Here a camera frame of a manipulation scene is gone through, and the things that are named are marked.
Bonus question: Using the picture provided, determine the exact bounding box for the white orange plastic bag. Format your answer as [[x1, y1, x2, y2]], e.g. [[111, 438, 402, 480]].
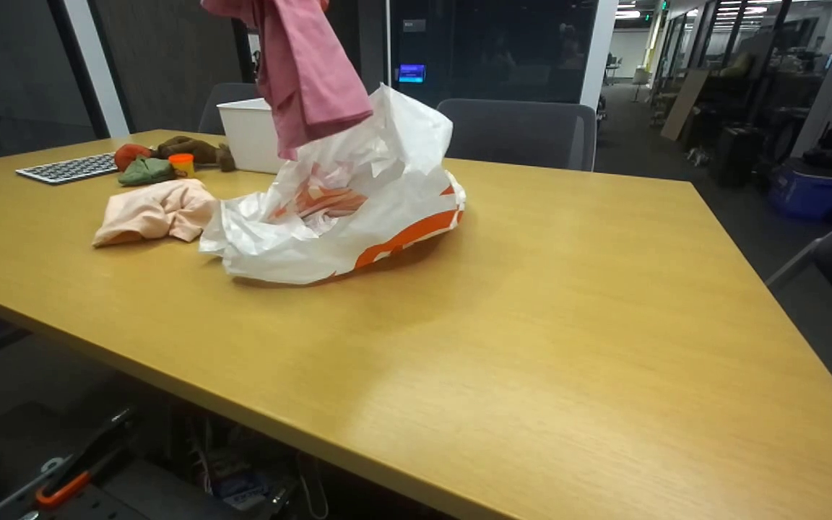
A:
[[197, 83, 472, 290]]

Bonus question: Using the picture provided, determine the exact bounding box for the leaning wooden board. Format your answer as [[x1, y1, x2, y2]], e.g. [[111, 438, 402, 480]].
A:
[[659, 63, 714, 145]]

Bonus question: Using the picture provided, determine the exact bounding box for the pink shirt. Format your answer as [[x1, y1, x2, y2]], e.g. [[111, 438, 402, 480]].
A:
[[197, 0, 375, 161]]

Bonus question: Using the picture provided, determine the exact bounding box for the grey office chair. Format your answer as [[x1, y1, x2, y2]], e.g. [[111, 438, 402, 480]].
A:
[[433, 96, 600, 173]]

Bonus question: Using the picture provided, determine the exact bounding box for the green plush toy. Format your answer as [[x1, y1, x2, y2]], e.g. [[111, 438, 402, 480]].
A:
[[115, 155, 177, 190]]

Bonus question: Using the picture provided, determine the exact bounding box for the red-orange plush toy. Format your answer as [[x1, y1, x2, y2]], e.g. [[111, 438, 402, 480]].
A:
[[111, 142, 155, 173]]

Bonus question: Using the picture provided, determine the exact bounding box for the blue storage bin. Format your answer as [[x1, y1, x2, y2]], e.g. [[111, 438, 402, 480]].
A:
[[766, 155, 832, 225]]

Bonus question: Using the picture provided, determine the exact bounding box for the dark cabinet with blue display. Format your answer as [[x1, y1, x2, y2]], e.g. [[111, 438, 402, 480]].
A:
[[385, 0, 603, 109]]

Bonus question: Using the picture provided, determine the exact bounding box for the peach shirt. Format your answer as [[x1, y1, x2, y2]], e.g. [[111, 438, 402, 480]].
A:
[[89, 176, 220, 252]]

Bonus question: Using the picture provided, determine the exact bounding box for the brown plush toy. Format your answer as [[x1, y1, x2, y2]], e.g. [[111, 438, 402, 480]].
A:
[[152, 134, 239, 176]]

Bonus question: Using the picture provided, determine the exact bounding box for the orange handled tool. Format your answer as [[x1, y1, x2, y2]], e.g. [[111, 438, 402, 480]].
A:
[[31, 467, 93, 512]]

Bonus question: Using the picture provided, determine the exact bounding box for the white keyboard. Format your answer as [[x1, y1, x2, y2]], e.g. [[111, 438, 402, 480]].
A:
[[14, 150, 122, 189]]

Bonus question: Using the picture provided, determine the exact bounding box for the small orange block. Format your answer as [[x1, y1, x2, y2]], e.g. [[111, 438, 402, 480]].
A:
[[164, 150, 200, 178]]

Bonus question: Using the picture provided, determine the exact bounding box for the white box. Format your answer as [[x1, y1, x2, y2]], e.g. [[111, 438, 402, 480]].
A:
[[215, 96, 287, 176]]

